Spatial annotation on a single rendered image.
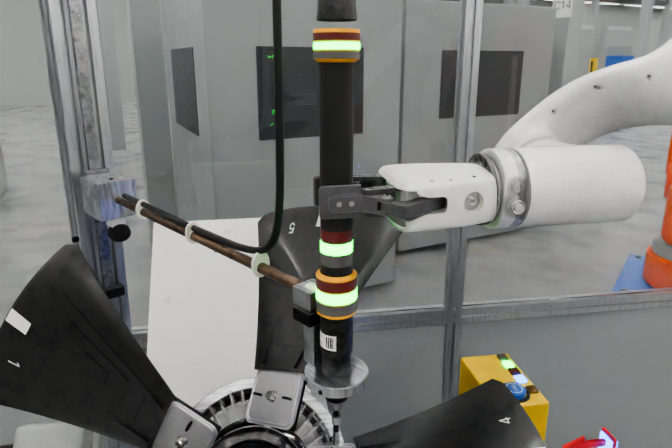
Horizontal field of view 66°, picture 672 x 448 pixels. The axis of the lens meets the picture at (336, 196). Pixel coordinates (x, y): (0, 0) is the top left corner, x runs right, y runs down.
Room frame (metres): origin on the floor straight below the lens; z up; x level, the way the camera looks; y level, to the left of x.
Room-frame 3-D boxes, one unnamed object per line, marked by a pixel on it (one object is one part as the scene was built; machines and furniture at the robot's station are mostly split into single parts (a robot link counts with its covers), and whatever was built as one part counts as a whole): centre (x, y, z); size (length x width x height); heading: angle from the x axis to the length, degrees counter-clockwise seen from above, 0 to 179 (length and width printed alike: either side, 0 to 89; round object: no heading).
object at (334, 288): (0.50, 0.00, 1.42); 0.04 x 0.04 x 0.01
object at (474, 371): (0.84, -0.31, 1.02); 0.16 x 0.10 x 0.11; 9
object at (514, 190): (0.52, -0.17, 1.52); 0.09 x 0.03 x 0.08; 9
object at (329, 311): (0.50, 0.00, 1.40); 0.04 x 0.04 x 0.01
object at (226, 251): (0.72, 0.21, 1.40); 0.54 x 0.01 x 0.01; 44
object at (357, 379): (0.50, 0.01, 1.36); 0.09 x 0.07 x 0.10; 44
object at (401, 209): (0.47, -0.08, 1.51); 0.08 x 0.06 x 0.01; 158
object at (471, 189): (0.51, -0.11, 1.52); 0.11 x 0.10 x 0.07; 99
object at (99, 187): (0.95, 0.43, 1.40); 0.10 x 0.07 x 0.08; 44
